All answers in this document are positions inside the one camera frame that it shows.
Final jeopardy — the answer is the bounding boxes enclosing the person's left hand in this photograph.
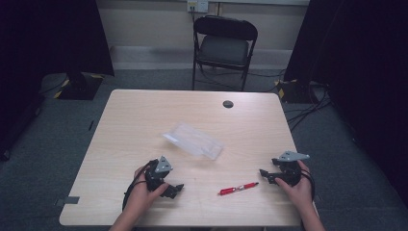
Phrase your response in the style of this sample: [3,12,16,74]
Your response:
[132,165,170,214]

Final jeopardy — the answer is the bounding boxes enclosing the black stand base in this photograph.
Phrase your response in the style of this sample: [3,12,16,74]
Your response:
[57,71,105,101]
[276,78,329,104]

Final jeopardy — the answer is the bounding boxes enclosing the black folding chair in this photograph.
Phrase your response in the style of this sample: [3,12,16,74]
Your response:
[191,14,259,92]

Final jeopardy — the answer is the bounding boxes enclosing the dark curtain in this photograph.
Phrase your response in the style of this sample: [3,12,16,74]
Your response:
[0,0,115,162]
[283,0,408,206]

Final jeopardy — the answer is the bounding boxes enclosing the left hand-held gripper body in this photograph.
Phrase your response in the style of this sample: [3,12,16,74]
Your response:
[143,155,174,193]

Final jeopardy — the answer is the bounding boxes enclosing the red pen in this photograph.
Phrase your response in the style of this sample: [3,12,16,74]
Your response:
[217,181,260,196]

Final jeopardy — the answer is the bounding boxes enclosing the clear plastic bag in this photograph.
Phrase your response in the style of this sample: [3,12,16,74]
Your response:
[162,122,225,161]

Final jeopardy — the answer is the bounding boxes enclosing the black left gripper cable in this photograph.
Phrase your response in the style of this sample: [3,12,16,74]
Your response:
[121,161,152,212]

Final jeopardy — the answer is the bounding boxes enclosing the white wall socket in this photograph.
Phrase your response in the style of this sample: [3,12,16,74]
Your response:
[187,0,210,14]

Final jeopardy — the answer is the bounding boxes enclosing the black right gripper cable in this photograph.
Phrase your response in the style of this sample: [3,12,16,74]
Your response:
[299,167,317,202]

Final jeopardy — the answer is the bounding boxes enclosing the grey floor tape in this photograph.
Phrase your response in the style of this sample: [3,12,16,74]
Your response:
[53,195,81,207]

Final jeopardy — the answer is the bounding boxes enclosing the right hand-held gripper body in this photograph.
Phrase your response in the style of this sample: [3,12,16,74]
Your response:
[270,150,311,188]

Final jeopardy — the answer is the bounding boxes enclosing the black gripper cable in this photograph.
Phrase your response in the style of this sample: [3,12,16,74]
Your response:
[121,161,152,212]
[299,167,317,202]

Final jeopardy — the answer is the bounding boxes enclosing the black floor cables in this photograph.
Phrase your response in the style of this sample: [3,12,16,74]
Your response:
[284,90,333,133]

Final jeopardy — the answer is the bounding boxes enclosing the person's right hand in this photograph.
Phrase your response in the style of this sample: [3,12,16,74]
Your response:
[274,159,315,210]

